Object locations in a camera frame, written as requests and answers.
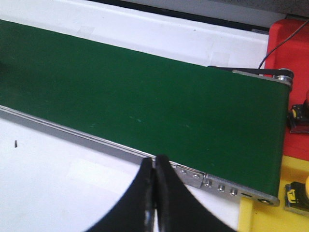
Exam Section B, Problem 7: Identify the aluminium conveyor frame rail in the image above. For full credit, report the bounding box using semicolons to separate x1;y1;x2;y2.
0;105;155;164

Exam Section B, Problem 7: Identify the yellow plastic tray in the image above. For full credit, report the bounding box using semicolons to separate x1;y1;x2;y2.
238;154;309;232

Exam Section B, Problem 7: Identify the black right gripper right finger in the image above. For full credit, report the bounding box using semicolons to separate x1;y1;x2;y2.
155;155;234;232

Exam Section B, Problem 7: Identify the red mushroom push button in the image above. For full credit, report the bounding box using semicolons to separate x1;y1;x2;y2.
288;91;309;133

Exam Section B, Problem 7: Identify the red plastic tray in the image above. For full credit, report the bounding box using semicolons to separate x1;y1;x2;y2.
265;19;309;160

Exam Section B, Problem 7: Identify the green conveyor belt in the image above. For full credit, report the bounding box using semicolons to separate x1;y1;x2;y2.
0;21;290;197

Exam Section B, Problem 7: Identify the yellow mushroom push button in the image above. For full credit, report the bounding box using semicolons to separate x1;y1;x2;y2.
284;177;309;217

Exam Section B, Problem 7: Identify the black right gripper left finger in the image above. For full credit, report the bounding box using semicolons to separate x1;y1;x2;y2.
88;158;155;232

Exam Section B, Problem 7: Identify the steel conveyor bracket right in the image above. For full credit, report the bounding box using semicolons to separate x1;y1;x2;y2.
170;161;280;206

